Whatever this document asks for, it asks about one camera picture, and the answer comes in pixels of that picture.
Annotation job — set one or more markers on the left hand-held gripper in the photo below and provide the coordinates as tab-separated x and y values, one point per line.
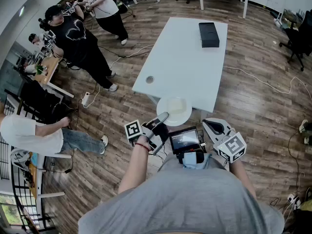
133	131

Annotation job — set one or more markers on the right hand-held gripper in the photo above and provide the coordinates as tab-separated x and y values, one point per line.
231	147

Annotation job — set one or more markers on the pale white food block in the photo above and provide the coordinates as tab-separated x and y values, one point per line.
176	105

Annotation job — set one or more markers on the white round plate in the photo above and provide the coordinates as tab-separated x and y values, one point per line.
181	119

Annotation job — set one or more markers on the person's left forearm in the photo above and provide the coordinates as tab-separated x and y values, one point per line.
134	169

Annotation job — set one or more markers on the person's right forearm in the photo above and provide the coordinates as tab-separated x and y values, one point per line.
242	179

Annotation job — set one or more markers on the white rectangular table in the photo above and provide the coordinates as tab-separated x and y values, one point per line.
180	64

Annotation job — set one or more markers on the black chest-mounted screen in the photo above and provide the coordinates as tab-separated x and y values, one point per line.
184	140

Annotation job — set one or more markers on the white power strip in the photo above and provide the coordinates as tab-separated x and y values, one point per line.
86	99
294	200

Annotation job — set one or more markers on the person's grey shirt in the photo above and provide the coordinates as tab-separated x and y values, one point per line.
182	203

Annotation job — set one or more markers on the black rectangular box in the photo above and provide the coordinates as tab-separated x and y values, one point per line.
208	34

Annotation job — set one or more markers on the wooden desk with white legs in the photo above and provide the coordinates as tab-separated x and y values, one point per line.
50	68

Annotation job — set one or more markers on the cluttered wooden side table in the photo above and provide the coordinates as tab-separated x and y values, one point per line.
34	177

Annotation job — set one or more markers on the white helmet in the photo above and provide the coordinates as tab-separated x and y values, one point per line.
19	158

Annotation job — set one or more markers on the black chest mount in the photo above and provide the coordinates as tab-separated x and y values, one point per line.
191	160

